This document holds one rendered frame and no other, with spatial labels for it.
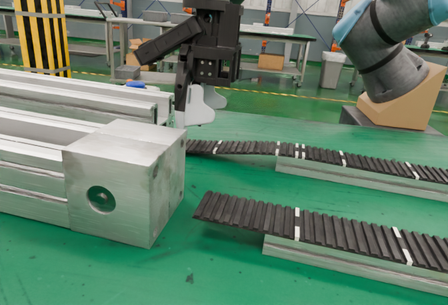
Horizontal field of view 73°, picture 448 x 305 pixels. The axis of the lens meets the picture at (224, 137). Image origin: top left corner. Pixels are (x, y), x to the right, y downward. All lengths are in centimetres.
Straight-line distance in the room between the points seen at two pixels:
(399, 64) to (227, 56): 52
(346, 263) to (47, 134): 37
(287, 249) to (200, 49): 28
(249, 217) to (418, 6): 58
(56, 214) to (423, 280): 37
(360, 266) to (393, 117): 57
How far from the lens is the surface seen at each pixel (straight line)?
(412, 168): 54
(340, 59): 533
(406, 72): 86
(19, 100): 62
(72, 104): 57
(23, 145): 37
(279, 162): 50
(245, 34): 499
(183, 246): 34
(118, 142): 33
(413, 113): 88
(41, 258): 35
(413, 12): 77
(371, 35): 81
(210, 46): 47
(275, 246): 34
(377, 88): 87
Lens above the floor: 101
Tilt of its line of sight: 22 degrees down
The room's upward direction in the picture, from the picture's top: 5 degrees clockwise
